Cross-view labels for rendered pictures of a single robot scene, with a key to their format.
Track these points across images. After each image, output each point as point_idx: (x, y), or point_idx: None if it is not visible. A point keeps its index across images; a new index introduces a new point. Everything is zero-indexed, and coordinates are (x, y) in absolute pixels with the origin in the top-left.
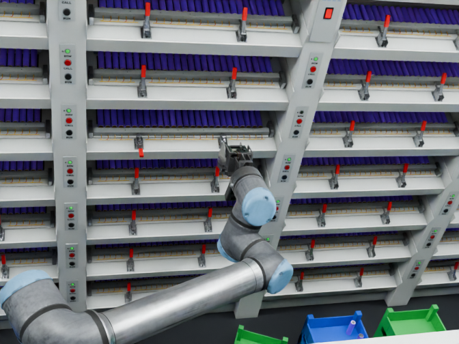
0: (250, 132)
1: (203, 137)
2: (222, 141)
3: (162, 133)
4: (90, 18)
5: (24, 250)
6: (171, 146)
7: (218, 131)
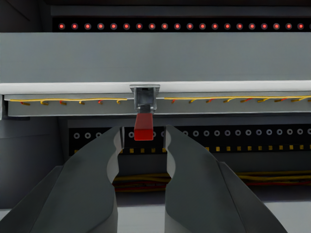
0: (66, 114)
1: (199, 94)
2: (151, 107)
3: (306, 106)
4: None
5: None
6: (310, 85)
7: (156, 113)
